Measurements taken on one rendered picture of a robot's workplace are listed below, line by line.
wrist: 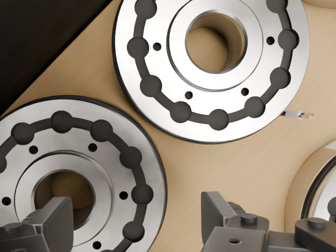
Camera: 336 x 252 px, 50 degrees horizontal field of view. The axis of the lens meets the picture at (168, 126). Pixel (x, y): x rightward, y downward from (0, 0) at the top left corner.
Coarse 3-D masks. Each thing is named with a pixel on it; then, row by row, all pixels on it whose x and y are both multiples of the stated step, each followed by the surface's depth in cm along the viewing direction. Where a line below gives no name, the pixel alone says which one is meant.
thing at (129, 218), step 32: (0, 128) 18; (32, 128) 18; (64, 128) 18; (96, 128) 18; (128, 128) 18; (0, 160) 18; (32, 160) 18; (128, 160) 19; (0, 192) 18; (128, 192) 18; (160, 192) 18; (0, 224) 18; (128, 224) 19; (160, 224) 19
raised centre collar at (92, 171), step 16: (48, 160) 17; (64, 160) 17; (80, 160) 18; (96, 160) 18; (32, 176) 17; (96, 176) 18; (16, 192) 17; (32, 192) 18; (96, 192) 18; (112, 192) 18; (16, 208) 17; (32, 208) 18; (96, 208) 18; (112, 208) 18; (80, 224) 18; (96, 224) 18; (80, 240) 18
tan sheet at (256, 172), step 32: (96, 32) 21; (192, 32) 21; (320, 32) 22; (64, 64) 21; (96, 64) 21; (320, 64) 22; (32, 96) 21; (96, 96) 21; (320, 96) 22; (288, 128) 22; (320, 128) 22; (192, 160) 22; (224, 160) 22; (256, 160) 22; (288, 160) 22; (64, 192) 21; (192, 192) 22; (224, 192) 22; (256, 192) 22; (192, 224) 22
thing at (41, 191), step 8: (48, 176) 20; (40, 184) 18; (48, 184) 20; (40, 192) 19; (48, 192) 20; (40, 200) 19; (48, 200) 20; (40, 208) 18; (72, 208) 21; (80, 208) 21; (88, 208) 20; (80, 216) 19
